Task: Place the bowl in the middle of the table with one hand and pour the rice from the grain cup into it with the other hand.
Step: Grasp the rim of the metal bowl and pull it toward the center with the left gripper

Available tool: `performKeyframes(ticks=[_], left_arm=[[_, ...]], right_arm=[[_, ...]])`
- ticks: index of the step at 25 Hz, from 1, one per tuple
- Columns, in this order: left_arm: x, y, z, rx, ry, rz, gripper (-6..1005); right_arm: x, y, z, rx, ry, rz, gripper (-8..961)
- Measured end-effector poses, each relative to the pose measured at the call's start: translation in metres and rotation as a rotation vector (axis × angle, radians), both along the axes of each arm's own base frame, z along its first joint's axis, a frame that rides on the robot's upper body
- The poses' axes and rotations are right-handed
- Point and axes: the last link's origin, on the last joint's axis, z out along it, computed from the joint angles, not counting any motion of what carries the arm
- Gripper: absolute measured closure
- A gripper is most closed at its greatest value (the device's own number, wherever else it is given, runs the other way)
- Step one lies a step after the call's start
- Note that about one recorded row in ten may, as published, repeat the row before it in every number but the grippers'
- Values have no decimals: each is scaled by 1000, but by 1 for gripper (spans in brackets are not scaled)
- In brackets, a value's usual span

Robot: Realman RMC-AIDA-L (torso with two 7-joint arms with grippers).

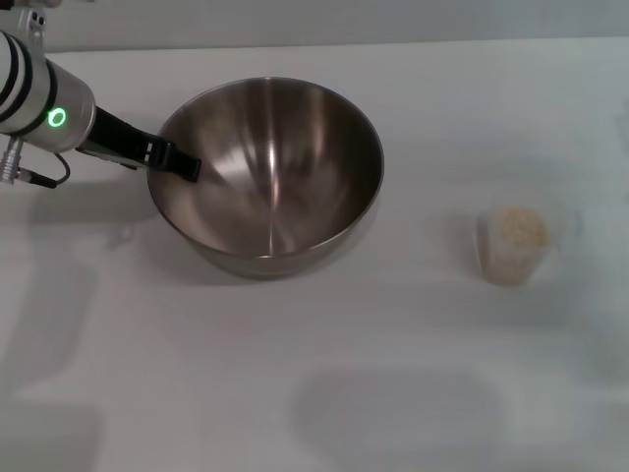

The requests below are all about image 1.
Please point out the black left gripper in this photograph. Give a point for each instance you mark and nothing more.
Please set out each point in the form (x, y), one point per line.
(118, 135)

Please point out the stainless steel mixing bowl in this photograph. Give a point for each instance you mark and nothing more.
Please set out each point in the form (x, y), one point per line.
(275, 177)

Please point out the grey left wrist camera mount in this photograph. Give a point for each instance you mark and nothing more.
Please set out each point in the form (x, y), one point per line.
(108, 157)

